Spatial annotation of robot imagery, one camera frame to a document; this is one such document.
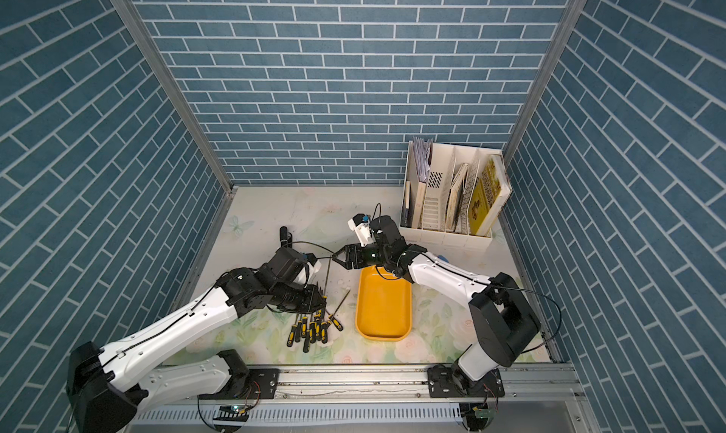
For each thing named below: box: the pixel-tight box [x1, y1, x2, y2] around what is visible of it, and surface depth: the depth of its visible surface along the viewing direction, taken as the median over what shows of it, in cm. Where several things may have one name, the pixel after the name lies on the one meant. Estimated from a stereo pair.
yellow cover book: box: [468, 153, 513, 236], surface depth 93 cm
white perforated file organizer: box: [398, 140, 512, 251], surface depth 98 cm
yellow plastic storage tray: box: [355, 264, 414, 342], surface depth 86 cm
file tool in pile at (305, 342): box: [302, 313, 312, 353], surface depth 82 cm
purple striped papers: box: [412, 136, 433, 184], surface depth 90 cm
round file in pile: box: [309, 308, 316, 344], surface depth 82 cm
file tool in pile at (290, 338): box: [286, 313, 300, 347], surface depth 82 cm
